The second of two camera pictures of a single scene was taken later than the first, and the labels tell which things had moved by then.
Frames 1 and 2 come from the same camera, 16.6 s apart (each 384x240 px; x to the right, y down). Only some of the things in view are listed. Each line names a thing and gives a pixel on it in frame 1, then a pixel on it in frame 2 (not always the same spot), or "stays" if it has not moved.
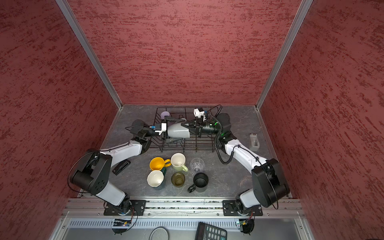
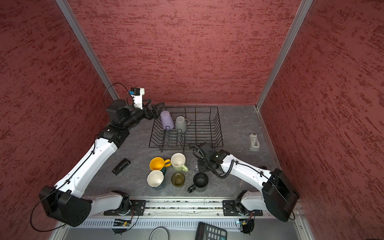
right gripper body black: (206, 127) → (204, 165)
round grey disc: (159, 233) stays
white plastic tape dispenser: (254, 146) stays
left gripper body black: (151, 132) → (141, 114)
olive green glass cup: (178, 179) stays
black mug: (200, 181) stays
